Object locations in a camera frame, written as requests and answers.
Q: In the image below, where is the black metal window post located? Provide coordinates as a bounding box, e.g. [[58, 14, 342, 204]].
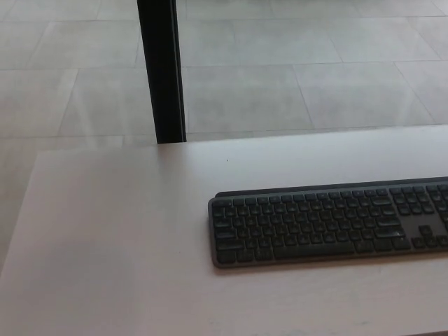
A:
[[136, 0, 188, 145]]

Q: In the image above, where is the black wireless keyboard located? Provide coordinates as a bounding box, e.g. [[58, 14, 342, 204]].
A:
[[207, 176, 448, 270]]

